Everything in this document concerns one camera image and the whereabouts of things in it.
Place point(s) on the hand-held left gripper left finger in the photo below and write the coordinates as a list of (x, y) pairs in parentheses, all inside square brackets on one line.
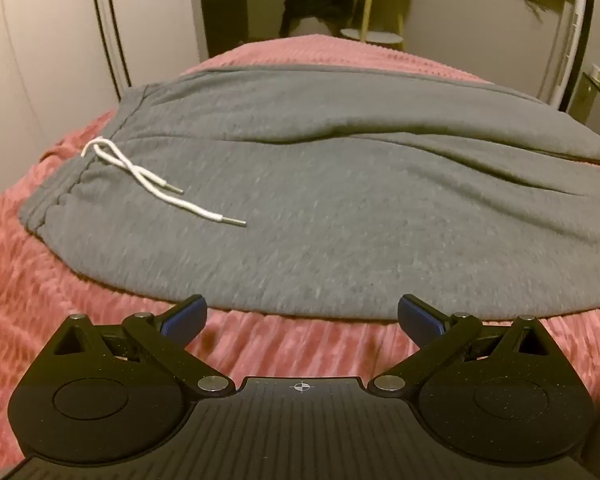
[(190, 316)]

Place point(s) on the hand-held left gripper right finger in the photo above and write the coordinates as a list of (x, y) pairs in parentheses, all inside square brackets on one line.
[(414, 316)]

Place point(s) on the grey pants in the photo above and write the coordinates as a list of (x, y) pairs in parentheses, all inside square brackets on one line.
[(330, 210)]

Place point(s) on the pink ribbed blanket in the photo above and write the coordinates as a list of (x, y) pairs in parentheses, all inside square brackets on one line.
[(305, 345)]

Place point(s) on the grey cabinet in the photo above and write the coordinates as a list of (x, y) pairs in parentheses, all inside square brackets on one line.
[(597, 110)]

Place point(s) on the white cup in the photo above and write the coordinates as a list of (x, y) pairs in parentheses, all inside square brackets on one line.
[(598, 71)]

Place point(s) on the round wooden-legged side table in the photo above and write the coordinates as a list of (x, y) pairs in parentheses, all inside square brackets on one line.
[(372, 36)]

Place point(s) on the white wardrobe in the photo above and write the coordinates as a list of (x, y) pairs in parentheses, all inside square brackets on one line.
[(40, 60)]

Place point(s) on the dark clothing pile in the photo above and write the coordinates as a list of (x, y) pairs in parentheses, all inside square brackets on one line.
[(316, 0)]

